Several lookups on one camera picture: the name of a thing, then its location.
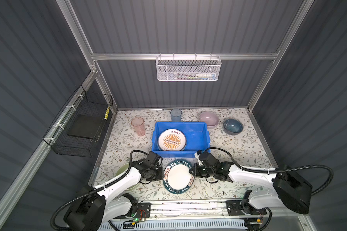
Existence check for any left black corrugated cable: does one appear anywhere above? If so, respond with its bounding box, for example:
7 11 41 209
50 149 149 231

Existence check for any green rimmed white plate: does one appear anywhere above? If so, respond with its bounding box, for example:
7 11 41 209
163 159 195 194

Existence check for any blue plastic cup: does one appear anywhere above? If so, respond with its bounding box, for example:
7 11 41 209
170 108 182 123

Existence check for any pink ceramic bowl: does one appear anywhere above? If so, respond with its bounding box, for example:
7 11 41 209
199 111 219 129

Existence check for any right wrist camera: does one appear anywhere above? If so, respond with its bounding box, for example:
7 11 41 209
194 150 220 168

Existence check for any black corrugated cable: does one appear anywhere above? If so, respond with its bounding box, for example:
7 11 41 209
50 149 149 231
205 147 334 196

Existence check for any black pad in basket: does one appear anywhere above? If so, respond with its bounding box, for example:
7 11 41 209
67 115 104 139

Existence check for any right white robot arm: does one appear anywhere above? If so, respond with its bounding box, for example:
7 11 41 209
189 162 312 214

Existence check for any right black corrugated cable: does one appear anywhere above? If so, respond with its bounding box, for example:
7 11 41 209
205 147 334 196

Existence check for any black wire basket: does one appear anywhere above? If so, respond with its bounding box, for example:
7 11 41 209
43 87 113 157

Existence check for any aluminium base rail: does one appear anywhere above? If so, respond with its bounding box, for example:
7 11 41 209
66 199 316 231

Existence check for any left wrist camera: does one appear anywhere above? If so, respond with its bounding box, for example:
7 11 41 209
146 151 162 167

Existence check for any pink plastic cup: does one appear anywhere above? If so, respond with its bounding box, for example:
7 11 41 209
131 117 146 137

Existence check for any white wire mesh basket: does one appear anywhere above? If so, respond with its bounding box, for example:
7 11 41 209
155 54 222 81

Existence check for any white plate orange sun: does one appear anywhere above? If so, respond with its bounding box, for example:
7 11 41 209
158 129 187 151

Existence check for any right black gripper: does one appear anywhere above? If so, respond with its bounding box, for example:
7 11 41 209
187 163 214 177

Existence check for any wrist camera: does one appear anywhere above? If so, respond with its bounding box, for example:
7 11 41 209
146 151 162 167
194 150 220 168

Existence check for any light green bowl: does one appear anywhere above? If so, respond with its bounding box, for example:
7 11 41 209
116 163 138 191

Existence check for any blue plastic bin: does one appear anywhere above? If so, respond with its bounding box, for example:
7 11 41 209
152 122 210 158

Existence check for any dark blue ceramic bowl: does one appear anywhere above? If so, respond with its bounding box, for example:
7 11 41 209
223 118 244 135

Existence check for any white tube in basket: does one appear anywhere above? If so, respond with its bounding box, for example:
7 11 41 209
195 73 216 79

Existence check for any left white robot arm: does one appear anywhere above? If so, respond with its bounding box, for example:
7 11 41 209
63 156 163 231

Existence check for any yellow tag on basket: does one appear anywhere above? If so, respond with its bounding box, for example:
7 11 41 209
104 106 110 120

